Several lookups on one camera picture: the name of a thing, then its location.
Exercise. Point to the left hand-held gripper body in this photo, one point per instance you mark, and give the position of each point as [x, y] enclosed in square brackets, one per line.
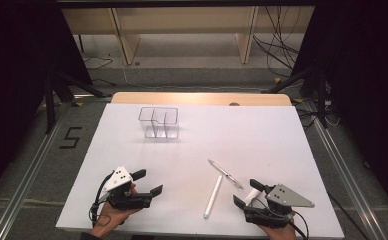
[128, 200]

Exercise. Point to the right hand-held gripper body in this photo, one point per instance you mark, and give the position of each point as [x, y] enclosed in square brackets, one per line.
[272, 215]

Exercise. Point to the short white stick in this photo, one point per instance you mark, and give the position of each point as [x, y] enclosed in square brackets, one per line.
[252, 196]

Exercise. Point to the white pen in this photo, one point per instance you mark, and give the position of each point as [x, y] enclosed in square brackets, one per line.
[213, 196]

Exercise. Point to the clear silver pen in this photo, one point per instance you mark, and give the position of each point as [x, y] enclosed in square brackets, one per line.
[225, 173]

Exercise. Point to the clear plastic pen organizer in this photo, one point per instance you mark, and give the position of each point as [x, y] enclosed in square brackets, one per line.
[155, 126]

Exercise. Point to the person's right hand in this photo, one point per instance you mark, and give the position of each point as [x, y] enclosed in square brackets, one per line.
[282, 234]

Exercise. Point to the person's left hand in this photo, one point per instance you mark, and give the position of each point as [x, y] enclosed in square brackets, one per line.
[110, 218]

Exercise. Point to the white foam board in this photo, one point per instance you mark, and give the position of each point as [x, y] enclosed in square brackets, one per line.
[248, 140]

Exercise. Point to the light wooden table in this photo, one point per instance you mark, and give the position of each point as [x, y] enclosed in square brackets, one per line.
[182, 99]

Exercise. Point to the yellow tape piece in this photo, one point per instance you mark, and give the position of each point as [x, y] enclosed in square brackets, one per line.
[78, 104]
[277, 80]
[298, 100]

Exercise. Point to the black metal stand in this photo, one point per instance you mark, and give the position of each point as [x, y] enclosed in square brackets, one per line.
[321, 100]
[50, 110]

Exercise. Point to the black curtain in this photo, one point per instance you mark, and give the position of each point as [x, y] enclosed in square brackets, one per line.
[8, 83]
[375, 83]

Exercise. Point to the light wooden bench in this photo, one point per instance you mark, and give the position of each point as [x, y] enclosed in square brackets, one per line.
[182, 20]

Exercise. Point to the long aluminium floor rail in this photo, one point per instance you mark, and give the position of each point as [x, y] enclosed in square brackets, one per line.
[25, 186]
[348, 180]

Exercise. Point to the short aluminium rail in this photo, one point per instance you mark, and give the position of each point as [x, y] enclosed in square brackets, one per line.
[92, 96]

